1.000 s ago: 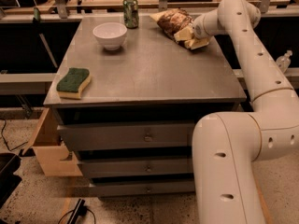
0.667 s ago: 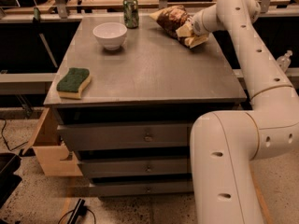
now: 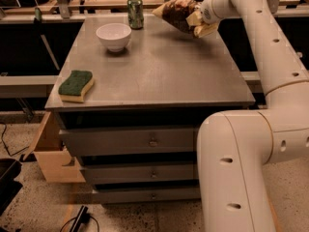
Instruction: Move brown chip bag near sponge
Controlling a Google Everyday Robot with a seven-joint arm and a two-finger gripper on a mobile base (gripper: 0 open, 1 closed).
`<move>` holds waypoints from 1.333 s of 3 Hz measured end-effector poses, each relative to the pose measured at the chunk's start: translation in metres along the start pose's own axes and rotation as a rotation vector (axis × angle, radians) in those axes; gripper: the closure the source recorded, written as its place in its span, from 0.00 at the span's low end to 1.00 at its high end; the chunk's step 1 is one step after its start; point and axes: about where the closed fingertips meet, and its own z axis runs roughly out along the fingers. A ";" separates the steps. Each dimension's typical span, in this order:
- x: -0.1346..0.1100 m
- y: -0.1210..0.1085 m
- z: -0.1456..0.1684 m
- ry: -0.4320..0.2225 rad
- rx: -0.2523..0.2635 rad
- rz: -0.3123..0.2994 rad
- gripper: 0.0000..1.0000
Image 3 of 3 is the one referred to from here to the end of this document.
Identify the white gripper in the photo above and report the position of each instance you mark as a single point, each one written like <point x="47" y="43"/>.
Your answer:
<point x="208" y="14"/>

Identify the brown chip bag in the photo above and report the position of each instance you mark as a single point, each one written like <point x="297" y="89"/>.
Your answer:
<point x="175" y="13"/>

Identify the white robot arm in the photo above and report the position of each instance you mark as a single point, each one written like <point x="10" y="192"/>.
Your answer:
<point x="233" y="146"/>

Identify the green yellow sponge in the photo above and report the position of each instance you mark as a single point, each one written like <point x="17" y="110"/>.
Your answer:
<point x="75" y="87"/>

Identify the green soda can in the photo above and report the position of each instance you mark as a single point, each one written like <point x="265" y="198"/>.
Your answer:
<point x="135" y="14"/>

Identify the white bowl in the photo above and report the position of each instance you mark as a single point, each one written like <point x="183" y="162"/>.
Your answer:
<point x="114" y="36"/>

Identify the top grey drawer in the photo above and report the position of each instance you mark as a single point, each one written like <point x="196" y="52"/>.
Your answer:
<point x="128" y="140"/>

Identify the grey drawer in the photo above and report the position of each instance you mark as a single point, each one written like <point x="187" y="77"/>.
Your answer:
<point x="128" y="140"/>
<point x="140" y="172"/>
<point x="133" y="195"/>

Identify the grey drawer cabinet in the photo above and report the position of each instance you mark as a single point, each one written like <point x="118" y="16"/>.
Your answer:
<point x="163" y="78"/>

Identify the middle grey drawer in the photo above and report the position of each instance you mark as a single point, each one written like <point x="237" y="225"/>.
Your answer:
<point x="140" y="172"/>

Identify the wooden box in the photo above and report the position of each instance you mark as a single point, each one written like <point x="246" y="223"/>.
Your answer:
<point x="54" y="160"/>

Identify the bottom grey drawer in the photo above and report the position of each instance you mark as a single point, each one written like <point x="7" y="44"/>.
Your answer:
<point x="133" y="195"/>

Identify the black floor cable device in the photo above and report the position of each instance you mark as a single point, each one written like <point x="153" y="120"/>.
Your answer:
<point x="82" y="218"/>

